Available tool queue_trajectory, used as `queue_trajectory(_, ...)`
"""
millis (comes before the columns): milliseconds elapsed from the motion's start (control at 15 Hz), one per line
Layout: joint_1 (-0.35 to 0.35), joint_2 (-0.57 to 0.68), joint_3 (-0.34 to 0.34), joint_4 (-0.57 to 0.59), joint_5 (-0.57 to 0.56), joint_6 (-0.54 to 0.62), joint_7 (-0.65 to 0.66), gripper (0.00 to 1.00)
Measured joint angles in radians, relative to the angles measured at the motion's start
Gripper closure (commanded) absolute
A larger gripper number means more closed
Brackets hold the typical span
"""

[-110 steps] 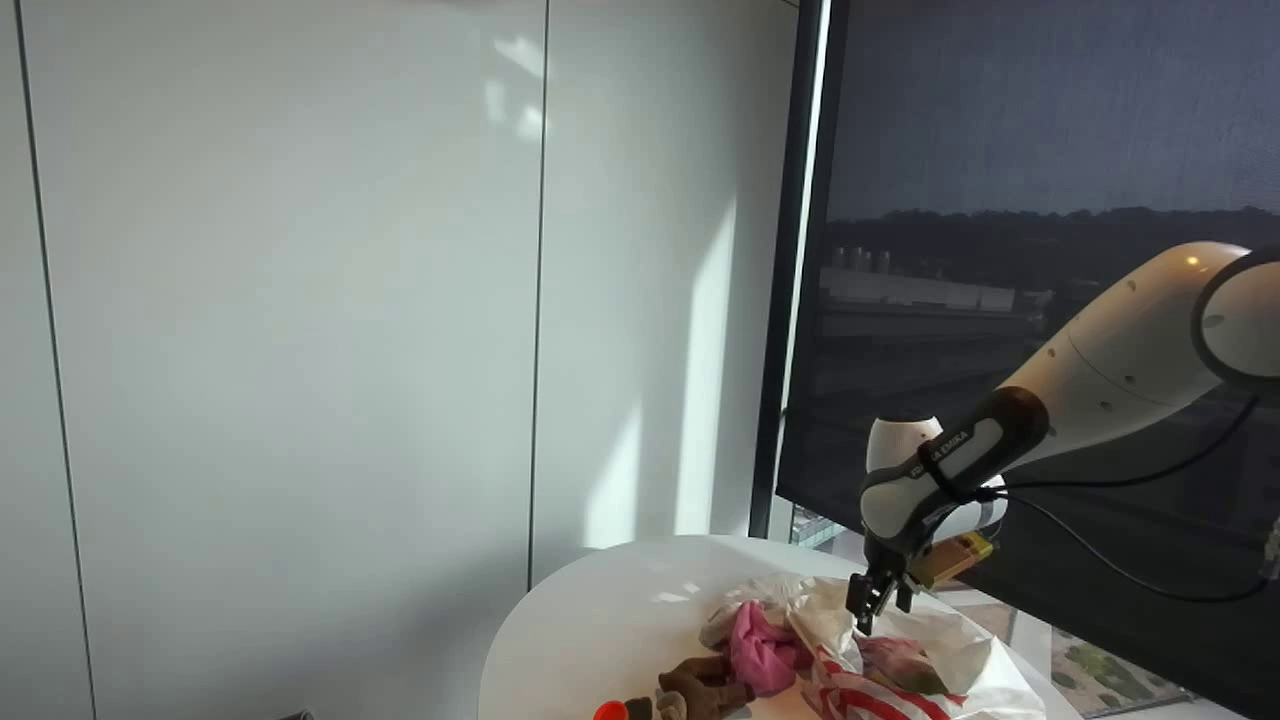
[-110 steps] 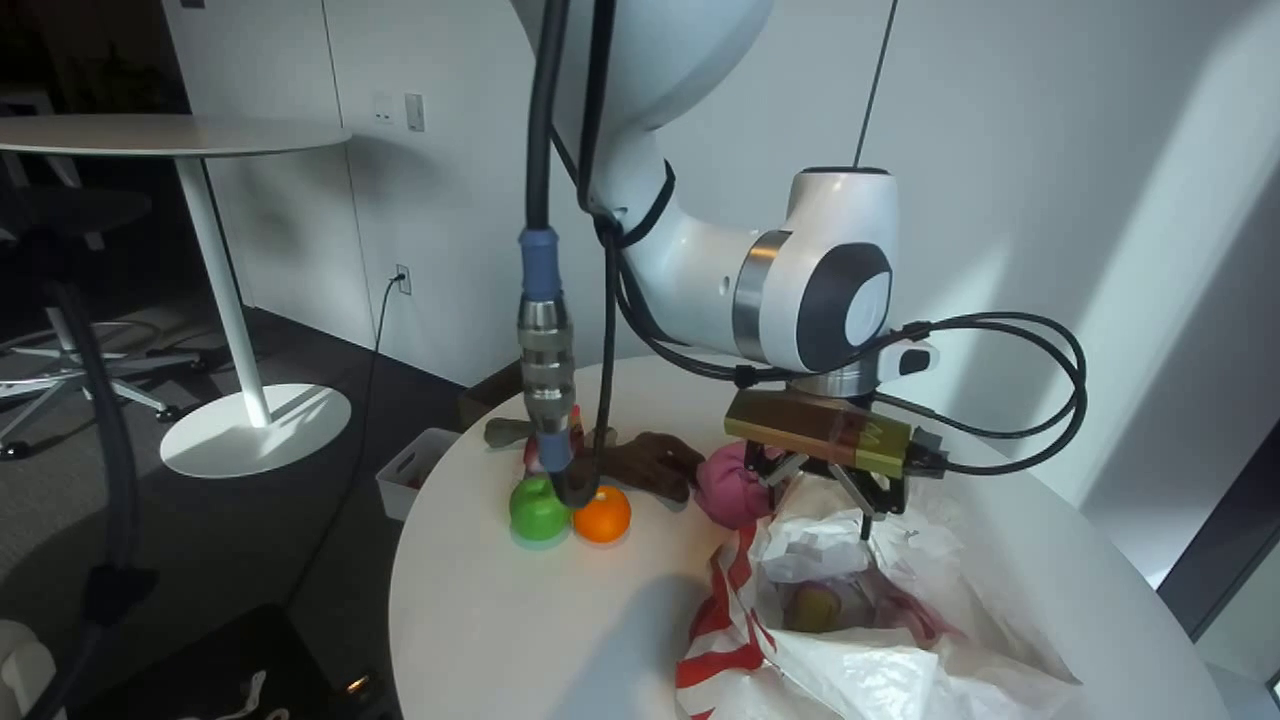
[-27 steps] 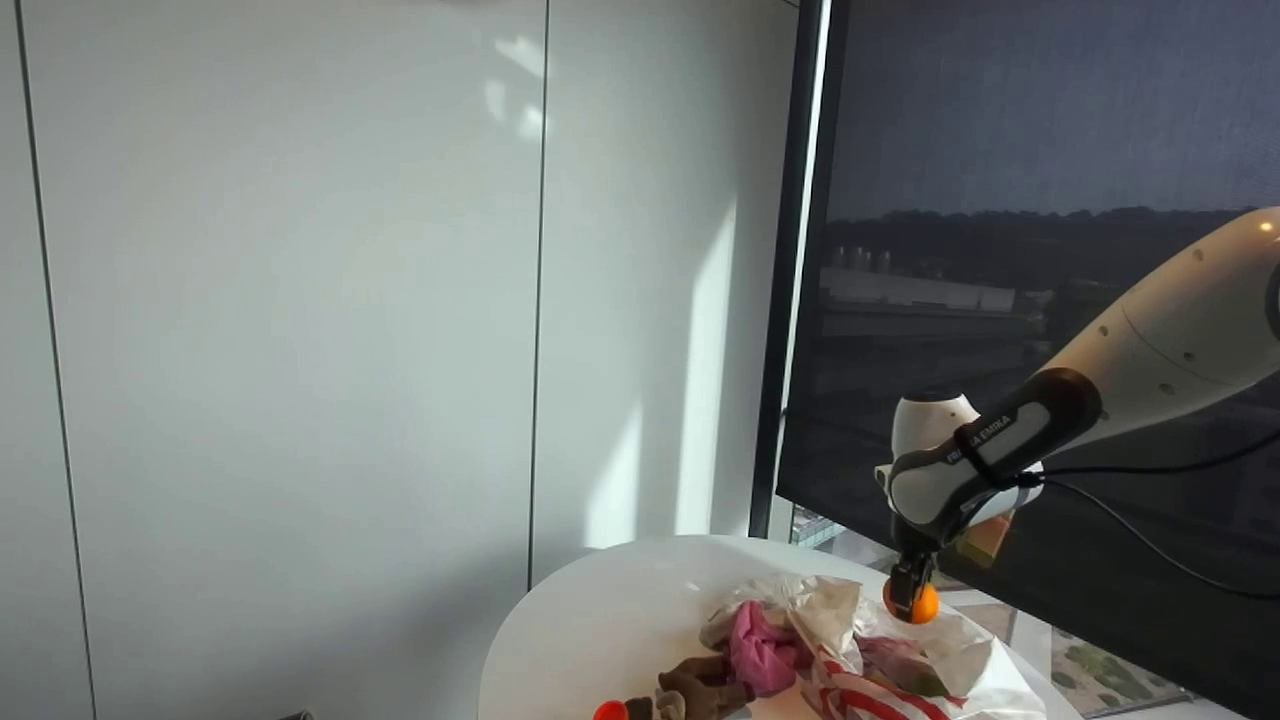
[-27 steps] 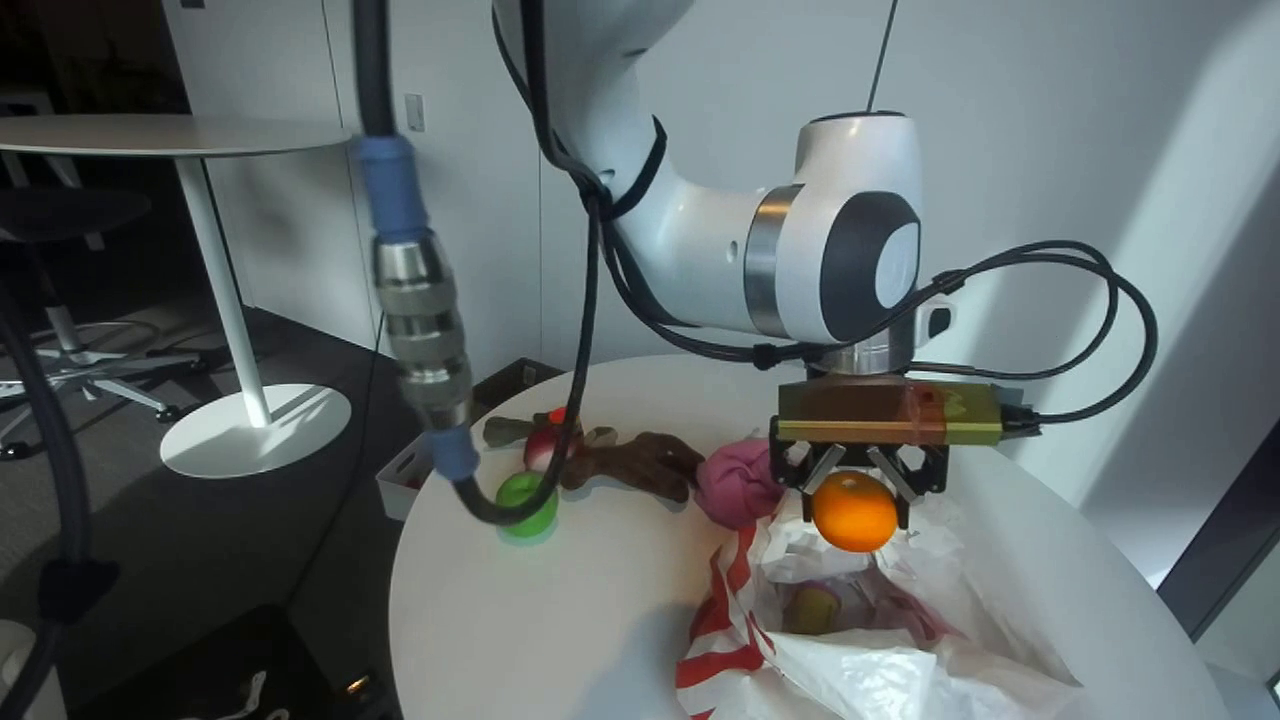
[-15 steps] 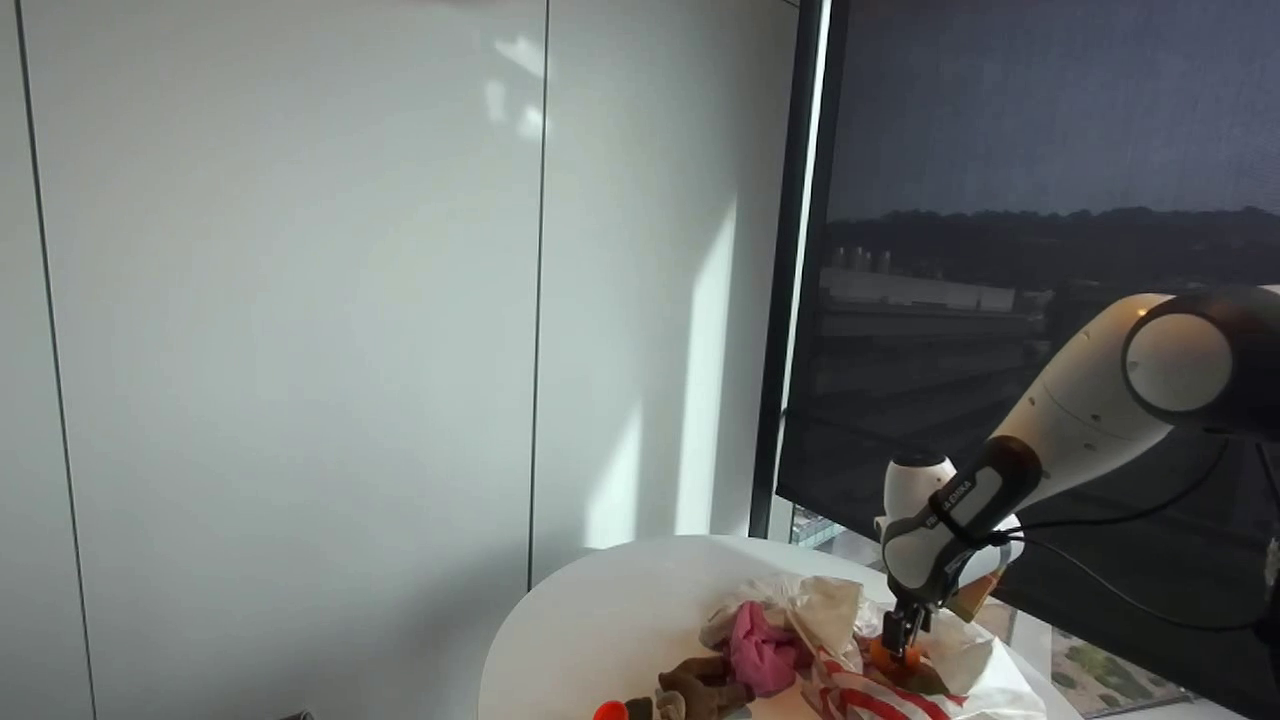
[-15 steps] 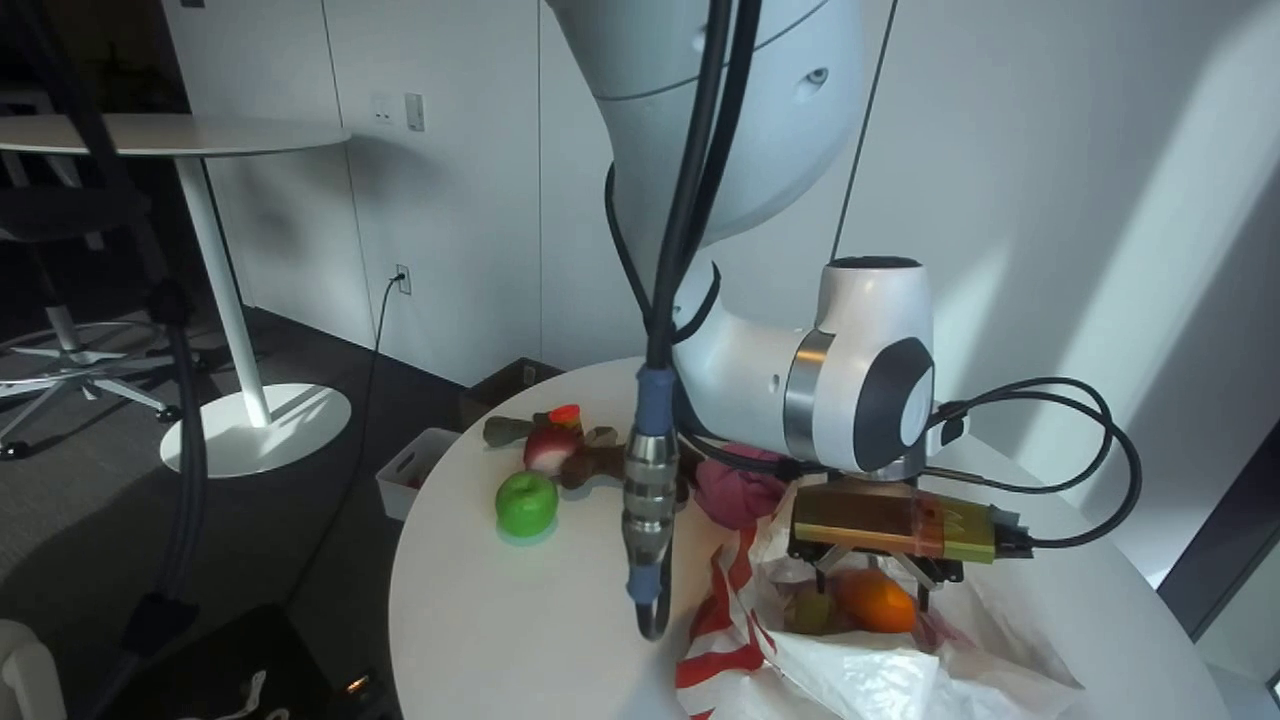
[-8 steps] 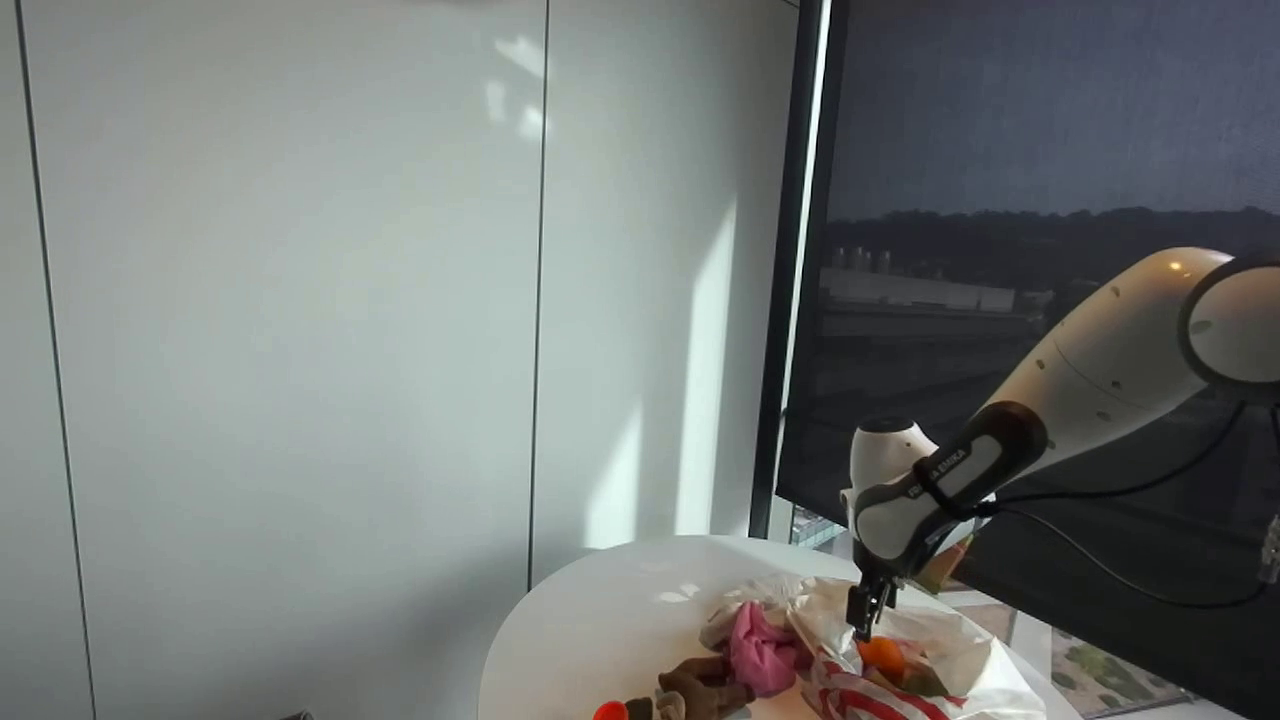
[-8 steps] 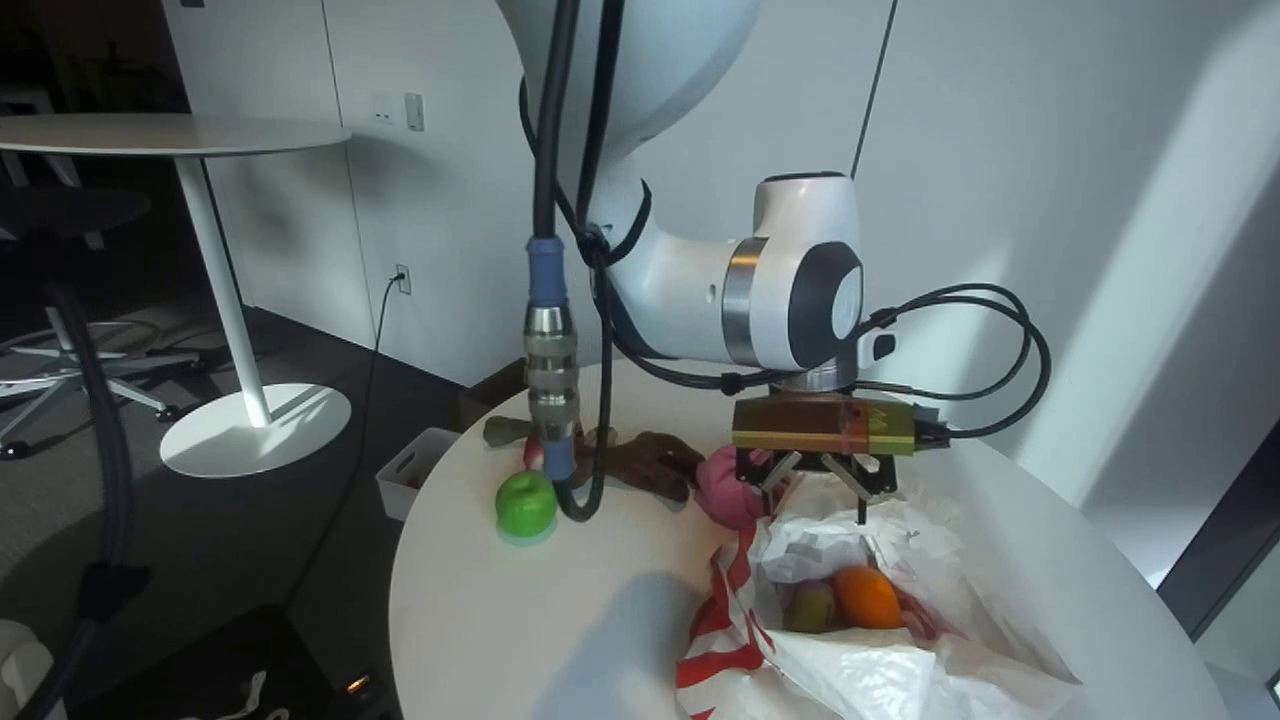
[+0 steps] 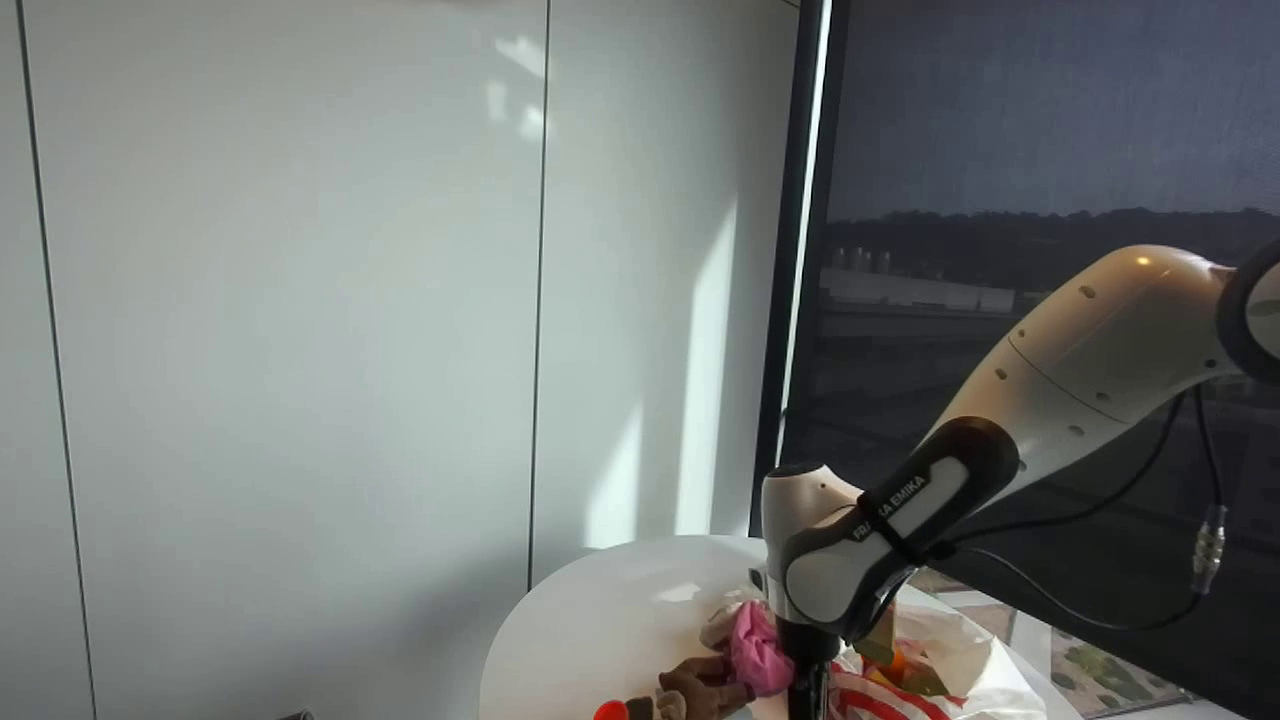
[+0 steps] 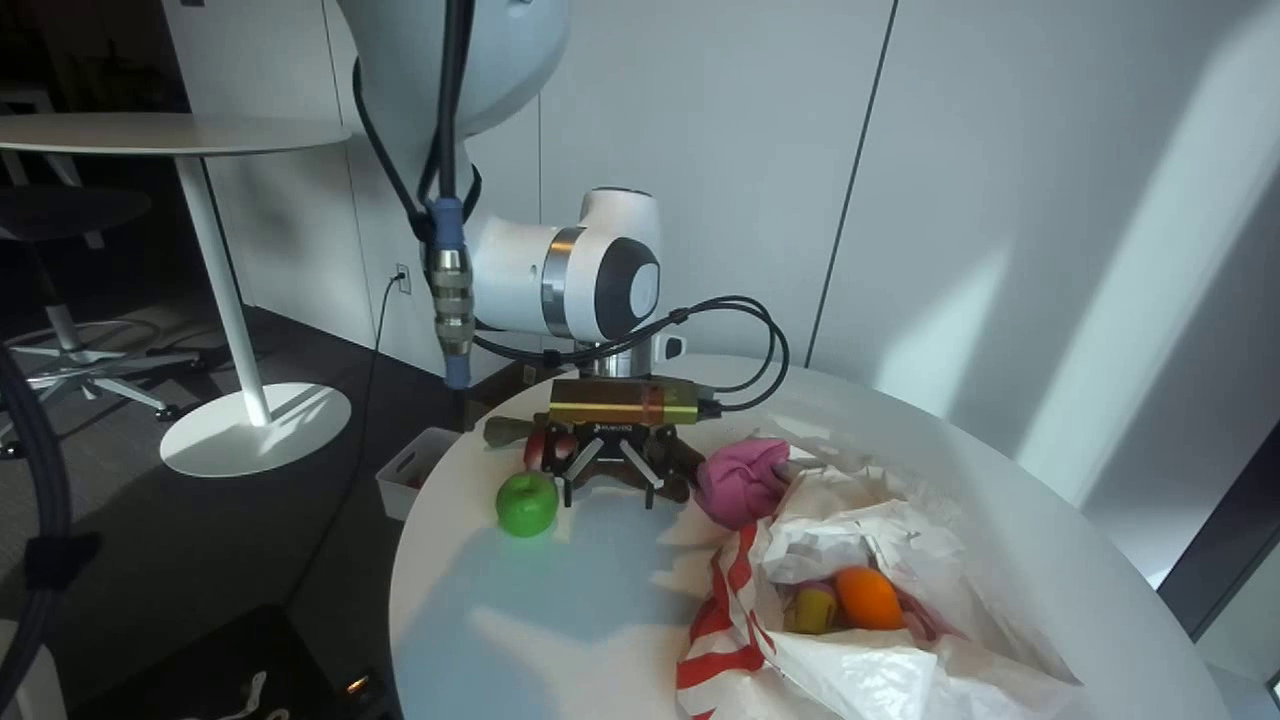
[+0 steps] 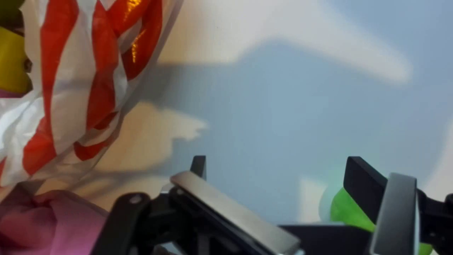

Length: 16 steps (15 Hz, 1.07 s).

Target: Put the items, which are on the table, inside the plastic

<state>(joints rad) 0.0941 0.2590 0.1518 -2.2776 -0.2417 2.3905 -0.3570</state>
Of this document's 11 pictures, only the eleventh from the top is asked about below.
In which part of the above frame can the white red plastic bag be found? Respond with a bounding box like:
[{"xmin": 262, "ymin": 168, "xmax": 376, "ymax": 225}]
[{"xmin": 0, "ymin": 0, "xmax": 186, "ymax": 200}]

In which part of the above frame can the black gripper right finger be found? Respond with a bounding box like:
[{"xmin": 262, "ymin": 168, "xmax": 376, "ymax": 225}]
[{"xmin": 343, "ymin": 156, "xmax": 453, "ymax": 255}]

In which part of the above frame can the bright green toy apple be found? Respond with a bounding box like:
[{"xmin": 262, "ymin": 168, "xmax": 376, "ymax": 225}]
[{"xmin": 329, "ymin": 187, "xmax": 434, "ymax": 255}]

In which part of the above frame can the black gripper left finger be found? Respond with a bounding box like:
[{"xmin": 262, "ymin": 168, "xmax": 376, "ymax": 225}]
[{"xmin": 91, "ymin": 154, "xmax": 303, "ymax": 255}]

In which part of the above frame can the pink cloth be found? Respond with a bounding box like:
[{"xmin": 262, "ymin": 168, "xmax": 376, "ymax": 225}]
[{"xmin": 0, "ymin": 188, "xmax": 111, "ymax": 255}]

